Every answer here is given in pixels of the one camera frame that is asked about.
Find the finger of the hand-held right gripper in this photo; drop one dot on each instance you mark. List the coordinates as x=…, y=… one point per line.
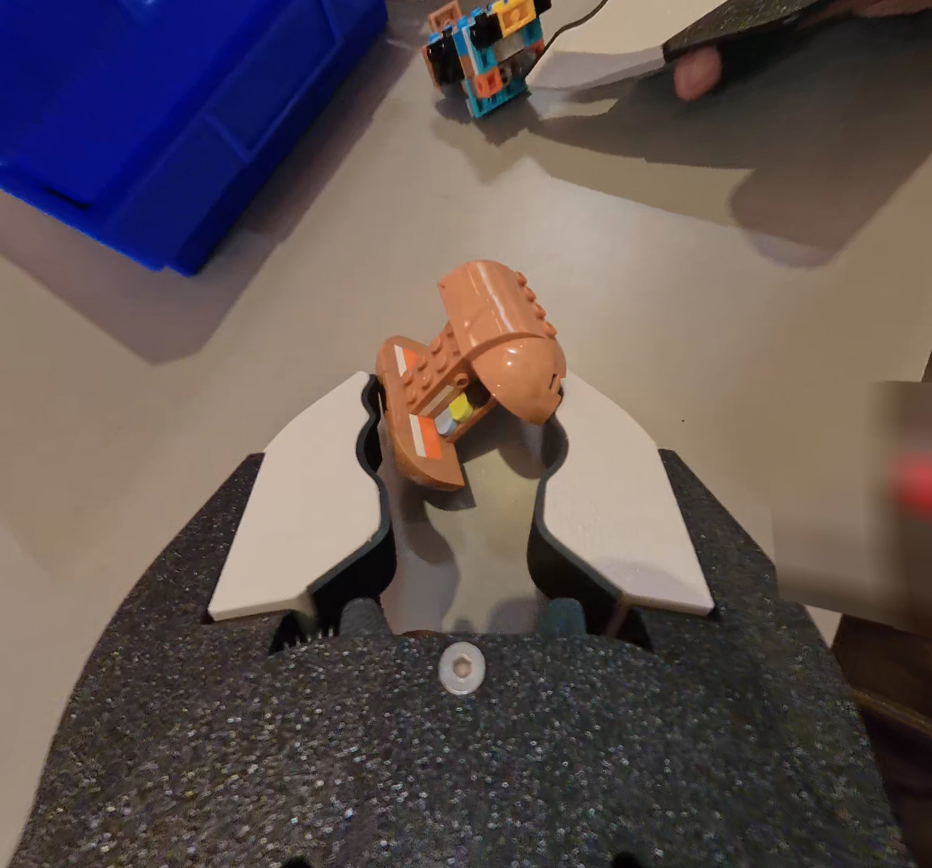
x=655, y=9

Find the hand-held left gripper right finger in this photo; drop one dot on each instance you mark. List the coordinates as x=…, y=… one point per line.
x=626, y=519

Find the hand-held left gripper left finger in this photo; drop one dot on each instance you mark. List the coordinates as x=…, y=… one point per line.
x=306, y=519

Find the colourful toy brick model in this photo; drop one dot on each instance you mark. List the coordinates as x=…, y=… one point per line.
x=484, y=45

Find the brown toy brick shell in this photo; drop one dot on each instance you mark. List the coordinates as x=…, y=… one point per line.
x=502, y=344

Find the blue plastic bin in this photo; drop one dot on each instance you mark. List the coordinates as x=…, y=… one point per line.
x=145, y=82

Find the person's right hand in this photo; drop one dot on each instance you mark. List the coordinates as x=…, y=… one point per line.
x=697, y=75

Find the person's brown hooded top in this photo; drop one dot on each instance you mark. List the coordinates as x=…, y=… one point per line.
x=888, y=700

